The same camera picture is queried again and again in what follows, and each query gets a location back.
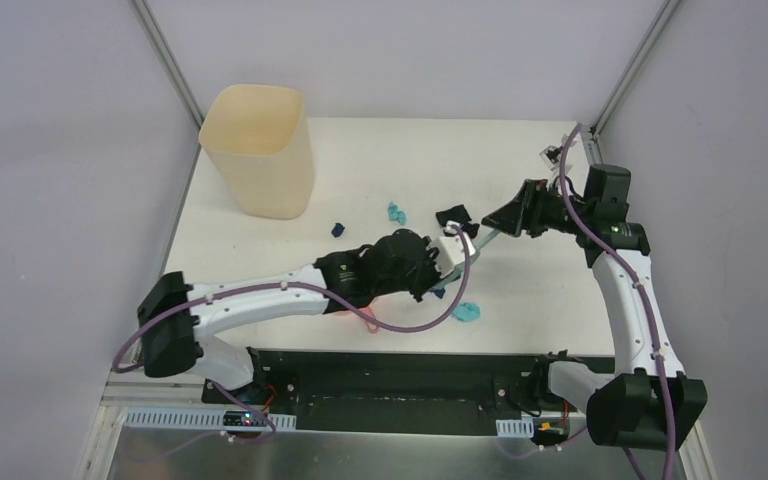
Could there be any dark blue paper scrap small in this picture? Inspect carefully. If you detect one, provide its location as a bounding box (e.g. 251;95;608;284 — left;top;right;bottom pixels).
330;222;345;238

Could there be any light blue paper scrap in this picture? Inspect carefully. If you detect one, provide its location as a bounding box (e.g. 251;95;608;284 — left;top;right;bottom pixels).
387;202;407;226
451;302;481;323

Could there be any light blue paper scrap lower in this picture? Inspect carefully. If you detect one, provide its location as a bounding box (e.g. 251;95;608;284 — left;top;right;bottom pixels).
451;302;481;323

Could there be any pink plastic dustpan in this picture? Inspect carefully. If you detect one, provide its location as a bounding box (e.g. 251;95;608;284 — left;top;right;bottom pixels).
332;306;380;334

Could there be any green hand brush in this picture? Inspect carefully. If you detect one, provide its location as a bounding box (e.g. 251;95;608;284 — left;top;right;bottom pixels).
433;230;498;290

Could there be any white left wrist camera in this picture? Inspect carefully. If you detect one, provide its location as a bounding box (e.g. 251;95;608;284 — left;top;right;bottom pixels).
429;226;476;277

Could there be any right white cable duct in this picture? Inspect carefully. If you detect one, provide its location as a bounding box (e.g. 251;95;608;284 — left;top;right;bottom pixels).
495;417;535;439

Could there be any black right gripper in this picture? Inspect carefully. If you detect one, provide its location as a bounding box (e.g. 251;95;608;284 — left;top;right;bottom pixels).
482;179;593;239

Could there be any black paper scrap small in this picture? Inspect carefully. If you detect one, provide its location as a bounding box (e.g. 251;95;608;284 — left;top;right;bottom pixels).
461;222;480;240

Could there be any white cable duct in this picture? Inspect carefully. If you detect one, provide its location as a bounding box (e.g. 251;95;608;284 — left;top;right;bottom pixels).
495;417;535;439
123;407;271;432

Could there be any black paper scrap large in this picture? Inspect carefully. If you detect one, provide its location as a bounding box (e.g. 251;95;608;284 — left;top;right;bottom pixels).
435;204;472;227

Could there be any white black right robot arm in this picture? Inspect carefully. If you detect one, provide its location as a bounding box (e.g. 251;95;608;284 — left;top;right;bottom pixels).
481;165;708;453

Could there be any left white cable duct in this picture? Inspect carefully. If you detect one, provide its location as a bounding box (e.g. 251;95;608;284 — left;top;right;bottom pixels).
123;407;271;432

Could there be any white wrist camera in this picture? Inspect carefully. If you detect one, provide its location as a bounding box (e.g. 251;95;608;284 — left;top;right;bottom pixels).
540;135;569;170
429;226;476;277

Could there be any light blue paper scrap upper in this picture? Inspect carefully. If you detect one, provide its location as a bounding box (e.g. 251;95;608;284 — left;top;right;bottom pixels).
387;202;407;226

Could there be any beige plastic waste bin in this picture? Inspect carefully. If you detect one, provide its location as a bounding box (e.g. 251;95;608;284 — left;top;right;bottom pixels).
199;84;316;220

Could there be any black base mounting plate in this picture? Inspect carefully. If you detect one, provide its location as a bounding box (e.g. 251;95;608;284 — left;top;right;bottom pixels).
233;349;574;436

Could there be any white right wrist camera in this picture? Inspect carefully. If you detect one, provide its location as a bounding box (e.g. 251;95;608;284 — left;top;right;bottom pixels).
540;135;569;170

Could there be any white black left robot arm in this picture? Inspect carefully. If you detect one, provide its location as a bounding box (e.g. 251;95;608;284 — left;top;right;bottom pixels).
137;229;474;405

